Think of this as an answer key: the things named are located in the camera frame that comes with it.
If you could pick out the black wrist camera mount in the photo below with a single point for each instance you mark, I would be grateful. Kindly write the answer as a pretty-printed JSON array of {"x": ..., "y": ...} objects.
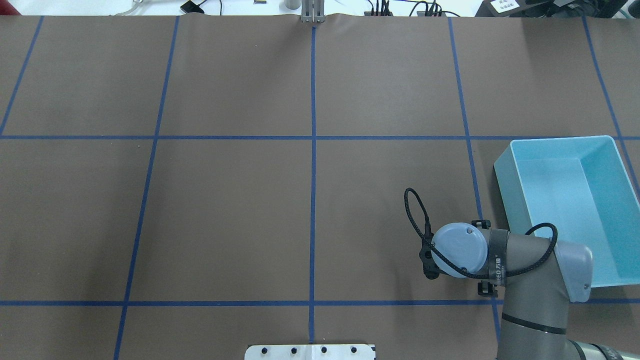
[{"x": 429, "y": 266}]

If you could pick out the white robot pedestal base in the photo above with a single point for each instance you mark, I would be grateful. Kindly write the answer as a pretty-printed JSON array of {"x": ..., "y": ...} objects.
[{"x": 346, "y": 351}]

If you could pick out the brown table mat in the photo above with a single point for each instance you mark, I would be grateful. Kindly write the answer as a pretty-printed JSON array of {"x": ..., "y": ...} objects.
[{"x": 183, "y": 187}]

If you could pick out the aluminium frame post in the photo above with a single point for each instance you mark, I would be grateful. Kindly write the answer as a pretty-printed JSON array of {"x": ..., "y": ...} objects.
[{"x": 313, "y": 11}]

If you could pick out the light blue plastic bin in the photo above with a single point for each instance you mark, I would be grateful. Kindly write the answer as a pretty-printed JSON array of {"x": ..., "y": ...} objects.
[{"x": 581, "y": 186}]

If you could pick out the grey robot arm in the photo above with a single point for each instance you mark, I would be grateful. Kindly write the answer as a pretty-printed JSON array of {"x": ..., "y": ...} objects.
[{"x": 541, "y": 277}]

